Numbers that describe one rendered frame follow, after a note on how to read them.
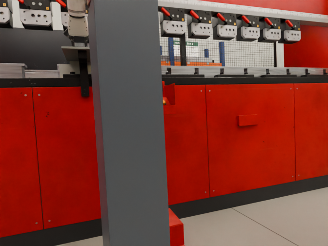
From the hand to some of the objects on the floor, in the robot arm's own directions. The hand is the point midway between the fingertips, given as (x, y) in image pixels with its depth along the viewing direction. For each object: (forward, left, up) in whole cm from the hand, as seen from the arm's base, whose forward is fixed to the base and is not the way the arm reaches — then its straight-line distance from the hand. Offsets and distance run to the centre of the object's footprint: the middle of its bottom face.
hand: (79, 44), depth 125 cm
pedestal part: (-29, -31, -107) cm, 115 cm away
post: (+75, -105, -107) cm, 168 cm away
